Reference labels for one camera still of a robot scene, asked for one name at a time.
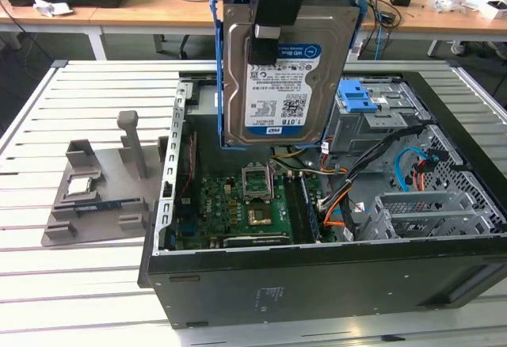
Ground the thin metal locking lever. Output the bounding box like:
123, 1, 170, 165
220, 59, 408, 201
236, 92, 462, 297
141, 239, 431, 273
267, 160, 276, 202

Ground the grey power supply unit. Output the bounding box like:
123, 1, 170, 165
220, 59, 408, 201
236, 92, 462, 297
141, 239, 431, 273
185, 85, 274, 174

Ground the CPU socket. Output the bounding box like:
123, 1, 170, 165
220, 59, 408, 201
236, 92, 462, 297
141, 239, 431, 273
246, 204, 275, 227

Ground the green motherboard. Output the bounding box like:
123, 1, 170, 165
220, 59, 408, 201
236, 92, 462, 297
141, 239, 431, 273
173, 172, 337, 251

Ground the dark RAM stick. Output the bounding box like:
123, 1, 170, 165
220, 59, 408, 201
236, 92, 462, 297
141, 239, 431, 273
299, 174, 321, 243

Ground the orange red power wire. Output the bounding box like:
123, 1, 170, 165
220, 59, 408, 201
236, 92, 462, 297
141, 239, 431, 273
411, 158, 431, 193

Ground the hard disk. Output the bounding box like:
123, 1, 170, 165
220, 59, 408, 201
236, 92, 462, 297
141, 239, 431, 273
208, 0, 369, 152

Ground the black sleeved cable bundle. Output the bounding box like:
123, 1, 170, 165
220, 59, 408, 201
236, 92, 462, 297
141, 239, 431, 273
316, 124, 431, 213

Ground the grey metal drive cage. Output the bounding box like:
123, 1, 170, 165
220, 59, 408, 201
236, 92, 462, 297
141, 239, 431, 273
324, 79, 431, 156

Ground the black case fan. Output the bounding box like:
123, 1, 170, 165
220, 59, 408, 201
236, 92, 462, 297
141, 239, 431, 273
173, 131, 199, 221

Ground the blue plastic latch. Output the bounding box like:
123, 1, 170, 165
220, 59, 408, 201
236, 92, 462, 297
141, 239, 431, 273
336, 80, 379, 113

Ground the grey parts rack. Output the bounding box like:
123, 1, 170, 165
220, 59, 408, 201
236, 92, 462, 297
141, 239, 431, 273
41, 109, 170, 248

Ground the black open PC case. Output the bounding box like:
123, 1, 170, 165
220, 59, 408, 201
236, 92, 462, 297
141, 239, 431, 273
137, 70, 507, 330

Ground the blue data wire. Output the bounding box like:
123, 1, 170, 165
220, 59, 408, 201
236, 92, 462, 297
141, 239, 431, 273
394, 147, 440, 193

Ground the white box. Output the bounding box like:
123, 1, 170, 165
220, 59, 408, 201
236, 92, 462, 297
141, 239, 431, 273
471, 0, 507, 21

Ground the white power strip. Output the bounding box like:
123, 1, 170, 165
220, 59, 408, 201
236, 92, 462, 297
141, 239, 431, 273
347, 39, 364, 62

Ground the metal socket cover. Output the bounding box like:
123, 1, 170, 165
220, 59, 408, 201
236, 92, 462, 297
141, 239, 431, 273
240, 162, 274, 202

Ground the blue hanging cable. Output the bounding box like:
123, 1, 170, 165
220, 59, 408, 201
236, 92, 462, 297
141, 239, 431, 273
374, 25, 393, 62

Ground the black graphics card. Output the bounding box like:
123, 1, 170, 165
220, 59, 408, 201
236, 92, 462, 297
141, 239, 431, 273
221, 234, 292, 250

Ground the grey metal disk bay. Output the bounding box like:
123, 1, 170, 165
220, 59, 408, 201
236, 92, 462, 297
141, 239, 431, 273
362, 190, 496, 241

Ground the silver CPU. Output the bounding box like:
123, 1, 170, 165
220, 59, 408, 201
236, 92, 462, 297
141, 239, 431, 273
65, 176, 95, 196

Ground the grey PSU cable bundle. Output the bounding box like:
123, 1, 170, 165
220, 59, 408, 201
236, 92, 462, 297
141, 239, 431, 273
271, 156, 337, 177

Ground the red yellow power wire bundle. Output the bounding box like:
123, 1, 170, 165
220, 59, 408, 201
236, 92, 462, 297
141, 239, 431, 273
318, 152, 349, 176

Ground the blue RAM stick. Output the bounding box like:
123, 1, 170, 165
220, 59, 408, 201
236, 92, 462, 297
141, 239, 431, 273
74, 200, 123, 212

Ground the red black twisted wire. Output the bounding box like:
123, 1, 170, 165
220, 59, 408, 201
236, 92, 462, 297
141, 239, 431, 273
177, 132, 198, 201

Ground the black RAM slot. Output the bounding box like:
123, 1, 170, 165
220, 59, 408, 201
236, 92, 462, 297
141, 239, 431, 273
283, 175, 308, 245

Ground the orange data cable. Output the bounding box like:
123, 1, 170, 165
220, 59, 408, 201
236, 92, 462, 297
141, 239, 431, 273
322, 194, 352, 229

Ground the crumpled white paper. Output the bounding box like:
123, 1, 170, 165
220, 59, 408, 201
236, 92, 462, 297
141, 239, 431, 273
33, 0, 74, 18

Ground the long wooden top desk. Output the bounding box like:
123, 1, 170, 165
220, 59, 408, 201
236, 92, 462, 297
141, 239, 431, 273
89, 0, 507, 62

